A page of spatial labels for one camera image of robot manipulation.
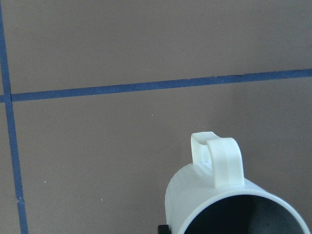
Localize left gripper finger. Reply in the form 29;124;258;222
157;225;170;234

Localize white mug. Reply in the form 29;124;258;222
165;132;309;234

